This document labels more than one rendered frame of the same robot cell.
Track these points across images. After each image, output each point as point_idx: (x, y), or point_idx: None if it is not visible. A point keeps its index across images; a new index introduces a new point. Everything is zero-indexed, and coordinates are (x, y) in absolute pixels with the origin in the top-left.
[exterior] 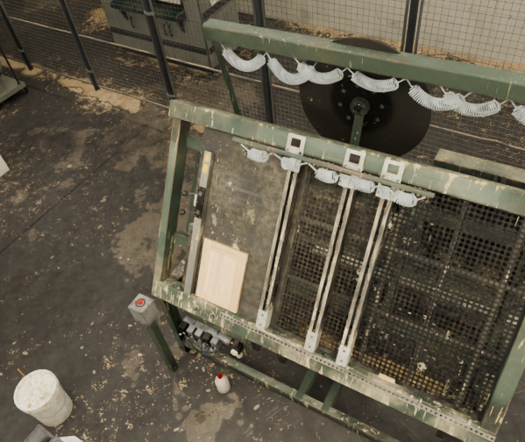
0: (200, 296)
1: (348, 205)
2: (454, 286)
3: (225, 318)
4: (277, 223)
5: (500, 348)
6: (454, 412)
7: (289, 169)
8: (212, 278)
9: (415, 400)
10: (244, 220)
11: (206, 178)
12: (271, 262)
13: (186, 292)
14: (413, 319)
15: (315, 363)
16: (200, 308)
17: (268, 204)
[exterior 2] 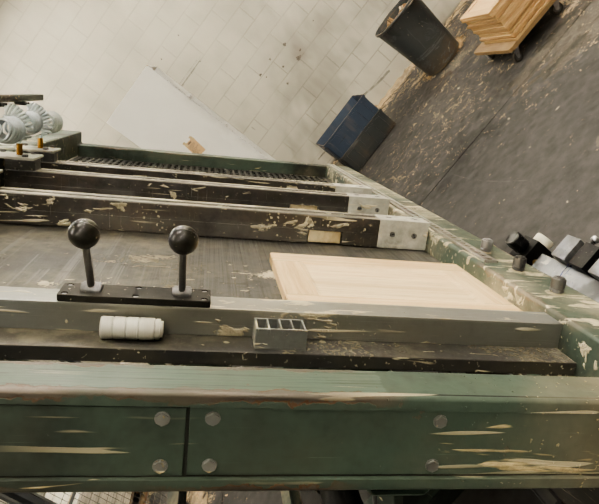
0: (518, 309)
1: (77, 171)
2: (282, 500)
3: (486, 254)
4: (144, 201)
5: (234, 170)
6: (332, 175)
7: None
8: (417, 293)
9: (345, 176)
10: (172, 265)
11: (17, 288)
12: (250, 208)
13: (553, 319)
14: (364, 497)
15: (402, 203)
16: (542, 287)
17: (106, 242)
